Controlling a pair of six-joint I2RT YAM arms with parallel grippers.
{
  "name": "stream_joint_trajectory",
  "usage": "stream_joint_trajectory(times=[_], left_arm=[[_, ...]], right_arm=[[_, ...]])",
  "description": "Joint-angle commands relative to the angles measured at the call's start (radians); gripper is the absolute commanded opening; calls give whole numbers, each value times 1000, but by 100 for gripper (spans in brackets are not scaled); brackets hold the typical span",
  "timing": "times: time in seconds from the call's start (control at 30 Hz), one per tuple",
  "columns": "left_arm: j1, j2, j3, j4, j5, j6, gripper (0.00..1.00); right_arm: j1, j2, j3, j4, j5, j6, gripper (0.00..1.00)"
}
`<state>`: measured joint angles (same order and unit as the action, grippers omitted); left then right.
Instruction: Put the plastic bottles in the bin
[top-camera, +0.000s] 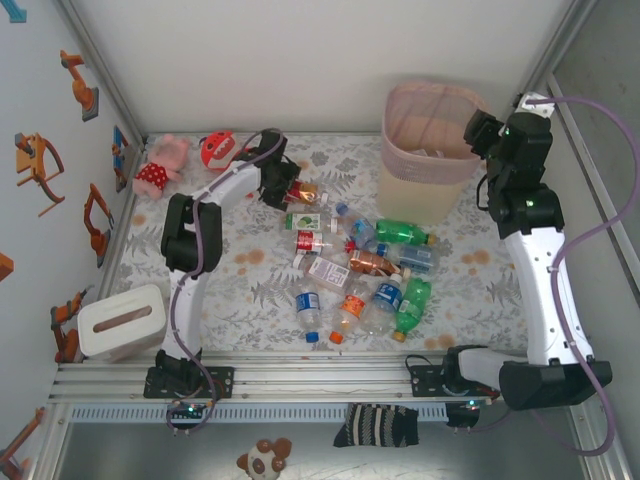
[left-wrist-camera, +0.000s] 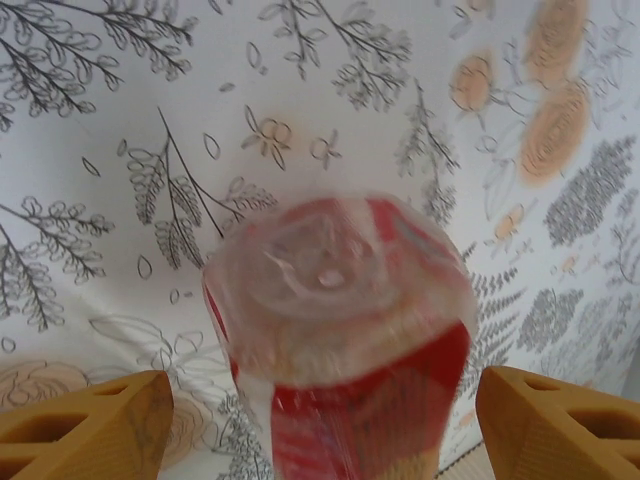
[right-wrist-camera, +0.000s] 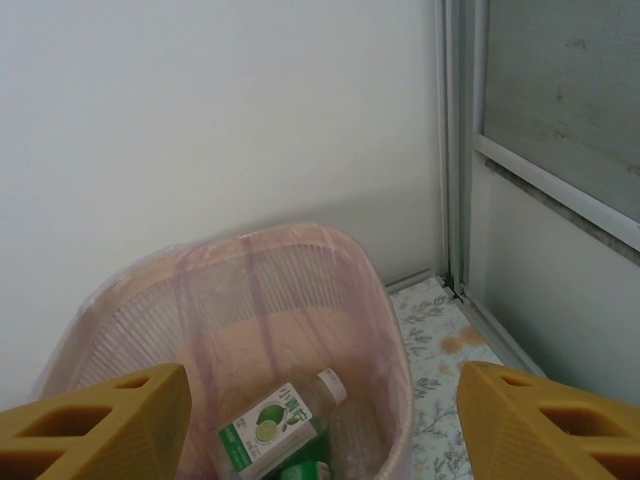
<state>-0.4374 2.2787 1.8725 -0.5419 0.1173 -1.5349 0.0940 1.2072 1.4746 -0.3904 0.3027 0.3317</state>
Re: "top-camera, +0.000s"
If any white slotted cable duct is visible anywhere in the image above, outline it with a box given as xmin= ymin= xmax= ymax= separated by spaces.
xmin=68 ymin=403 xmax=449 ymax=425

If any aluminium rear frame post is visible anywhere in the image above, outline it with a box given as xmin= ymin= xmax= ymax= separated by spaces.
xmin=59 ymin=0 xmax=151 ymax=146
xmin=494 ymin=0 xmax=599 ymax=149

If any floral table mat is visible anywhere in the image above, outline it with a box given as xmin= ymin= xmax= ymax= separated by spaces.
xmin=102 ymin=132 xmax=566 ymax=354

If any pink plush toy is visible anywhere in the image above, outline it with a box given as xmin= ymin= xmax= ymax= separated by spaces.
xmin=132 ymin=133 xmax=191 ymax=201

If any aluminium side rail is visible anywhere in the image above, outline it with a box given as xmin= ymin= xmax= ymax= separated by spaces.
xmin=97 ymin=139 xmax=151 ymax=284

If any red gold label bottle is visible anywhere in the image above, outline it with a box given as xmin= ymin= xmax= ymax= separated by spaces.
xmin=285 ymin=178 xmax=330 ymax=207

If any aluminium front frame leg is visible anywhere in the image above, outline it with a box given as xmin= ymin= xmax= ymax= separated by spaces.
xmin=29 ymin=399 xmax=74 ymax=480
xmin=567 ymin=399 xmax=634 ymax=480

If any pale blue label bottle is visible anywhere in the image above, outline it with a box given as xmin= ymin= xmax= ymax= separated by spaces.
xmin=375 ymin=242 xmax=442 ymax=275

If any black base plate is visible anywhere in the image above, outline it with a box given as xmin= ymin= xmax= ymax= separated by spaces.
xmin=143 ymin=366 xmax=236 ymax=400
xmin=408 ymin=363 xmax=501 ymax=400

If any circuit board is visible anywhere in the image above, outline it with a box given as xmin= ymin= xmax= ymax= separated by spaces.
xmin=167 ymin=399 xmax=211 ymax=420
xmin=447 ymin=397 xmax=494 ymax=415

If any green white label bottle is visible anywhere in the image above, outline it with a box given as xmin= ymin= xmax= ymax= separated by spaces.
xmin=284 ymin=212 xmax=341 ymax=234

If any red label clear bottle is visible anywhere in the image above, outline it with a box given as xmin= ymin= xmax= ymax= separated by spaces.
xmin=297 ymin=229 xmax=359 ymax=256

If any black white striped sock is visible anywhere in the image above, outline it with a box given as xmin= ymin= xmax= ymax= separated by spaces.
xmin=332 ymin=402 xmax=421 ymax=450

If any orange label bottle orange cap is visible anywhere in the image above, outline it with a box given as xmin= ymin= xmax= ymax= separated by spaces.
xmin=328 ymin=279 xmax=371 ymax=345

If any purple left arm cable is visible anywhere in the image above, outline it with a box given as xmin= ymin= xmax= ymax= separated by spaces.
xmin=166 ymin=128 xmax=286 ymax=435

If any green plastic bottle yellow cap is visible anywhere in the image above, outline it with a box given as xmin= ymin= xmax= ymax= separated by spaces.
xmin=390 ymin=277 xmax=434 ymax=343
xmin=374 ymin=218 xmax=439 ymax=247

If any left circuit board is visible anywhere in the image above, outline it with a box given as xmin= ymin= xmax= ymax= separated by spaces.
xmin=167 ymin=399 xmax=211 ymax=420

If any blue orange wall sticker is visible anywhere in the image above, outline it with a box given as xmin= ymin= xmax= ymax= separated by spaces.
xmin=112 ymin=124 xmax=132 ymax=194

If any right circuit board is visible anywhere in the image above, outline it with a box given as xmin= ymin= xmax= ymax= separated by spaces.
xmin=447 ymin=397 xmax=494 ymax=415

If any colourful blue label bottle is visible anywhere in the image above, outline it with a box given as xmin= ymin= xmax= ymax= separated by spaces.
xmin=335 ymin=202 xmax=381 ymax=251

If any red monster plush toy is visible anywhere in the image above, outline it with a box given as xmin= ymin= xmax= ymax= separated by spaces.
xmin=199 ymin=130 xmax=257 ymax=174

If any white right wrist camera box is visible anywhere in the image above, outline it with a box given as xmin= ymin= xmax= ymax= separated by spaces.
xmin=516 ymin=90 xmax=555 ymax=120

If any blue label bottle white cap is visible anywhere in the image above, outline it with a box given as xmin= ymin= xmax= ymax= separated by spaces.
xmin=357 ymin=269 xmax=405 ymax=335

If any pink label clear bottle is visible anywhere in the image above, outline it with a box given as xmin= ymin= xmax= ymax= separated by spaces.
xmin=292 ymin=253 xmax=351 ymax=291

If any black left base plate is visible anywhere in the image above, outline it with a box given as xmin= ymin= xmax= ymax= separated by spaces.
xmin=143 ymin=366 xmax=236 ymax=400

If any grey window frame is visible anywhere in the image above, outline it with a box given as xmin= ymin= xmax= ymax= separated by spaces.
xmin=547 ymin=69 xmax=640 ymax=311

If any brown white plush toy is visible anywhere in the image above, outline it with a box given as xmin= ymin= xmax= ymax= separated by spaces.
xmin=235 ymin=437 xmax=294 ymax=476

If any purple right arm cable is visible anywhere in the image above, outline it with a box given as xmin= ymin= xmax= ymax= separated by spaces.
xmin=447 ymin=97 xmax=640 ymax=459

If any copper brown plastic bottle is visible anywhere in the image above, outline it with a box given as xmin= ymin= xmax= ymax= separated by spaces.
xmin=347 ymin=248 xmax=412 ymax=280

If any orange grey gripper wall sticker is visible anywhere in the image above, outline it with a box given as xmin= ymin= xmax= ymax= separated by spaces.
xmin=13 ymin=132 xmax=66 ymax=217

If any aluminium front rail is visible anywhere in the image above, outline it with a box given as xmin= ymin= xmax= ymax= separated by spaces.
xmin=47 ymin=351 xmax=601 ymax=402

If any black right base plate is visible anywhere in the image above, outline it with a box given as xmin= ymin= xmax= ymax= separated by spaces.
xmin=408 ymin=363 xmax=501 ymax=400

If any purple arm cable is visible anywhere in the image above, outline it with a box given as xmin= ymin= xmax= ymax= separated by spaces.
xmin=166 ymin=128 xmax=286 ymax=435
xmin=447 ymin=97 xmax=640 ymax=459

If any beige bin pink mesh liner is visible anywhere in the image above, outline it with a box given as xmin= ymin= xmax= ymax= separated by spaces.
xmin=375 ymin=81 xmax=490 ymax=227

